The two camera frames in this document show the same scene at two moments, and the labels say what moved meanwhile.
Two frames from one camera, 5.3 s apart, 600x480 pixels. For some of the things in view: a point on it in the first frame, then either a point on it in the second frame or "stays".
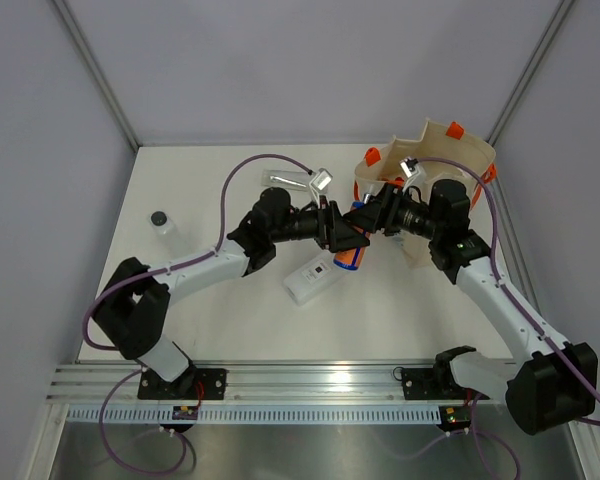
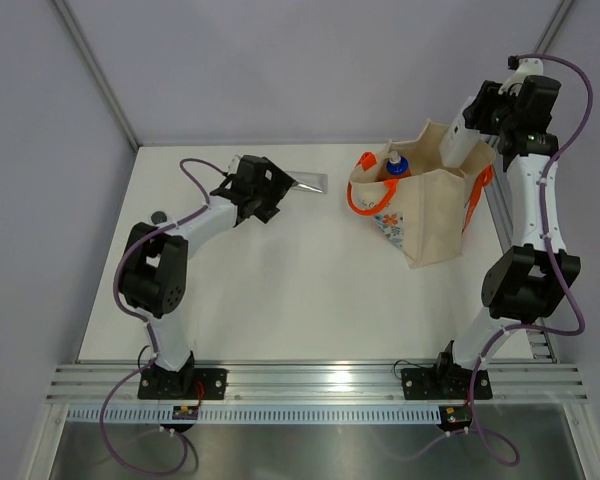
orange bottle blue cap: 352,260 to 397,166
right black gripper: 368,217 to 476,116
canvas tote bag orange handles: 445,152 stays
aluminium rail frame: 320,383 stays
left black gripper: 333,233 to 278,186
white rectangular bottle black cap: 310,279 to 460,141
